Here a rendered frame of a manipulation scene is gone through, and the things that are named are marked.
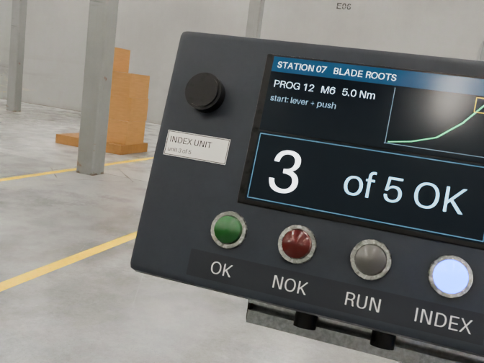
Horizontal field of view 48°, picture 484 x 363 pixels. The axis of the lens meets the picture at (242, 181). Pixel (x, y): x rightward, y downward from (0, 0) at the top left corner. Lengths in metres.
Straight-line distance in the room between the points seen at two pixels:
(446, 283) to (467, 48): 12.75
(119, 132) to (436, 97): 8.29
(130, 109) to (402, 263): 8.24
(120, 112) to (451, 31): 7.63
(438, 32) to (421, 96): 12.74
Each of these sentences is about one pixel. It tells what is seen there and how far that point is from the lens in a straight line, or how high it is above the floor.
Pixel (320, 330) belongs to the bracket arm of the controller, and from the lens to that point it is 0.46.
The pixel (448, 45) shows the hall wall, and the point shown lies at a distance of 13.10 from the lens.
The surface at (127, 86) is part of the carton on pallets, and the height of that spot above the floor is 1.03.
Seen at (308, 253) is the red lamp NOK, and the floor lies 1.11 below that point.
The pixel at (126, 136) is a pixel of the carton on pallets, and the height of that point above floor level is 0.28.
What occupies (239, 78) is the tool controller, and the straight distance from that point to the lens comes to 0.41.
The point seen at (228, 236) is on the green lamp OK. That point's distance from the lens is 0.38.
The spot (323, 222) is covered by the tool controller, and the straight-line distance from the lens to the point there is 0.38.
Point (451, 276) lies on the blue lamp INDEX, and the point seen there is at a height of 1.12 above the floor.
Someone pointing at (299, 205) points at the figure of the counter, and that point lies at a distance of 0.38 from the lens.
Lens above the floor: 1.22
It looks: 10 degrees down
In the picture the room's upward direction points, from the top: 7 degrees clockwise
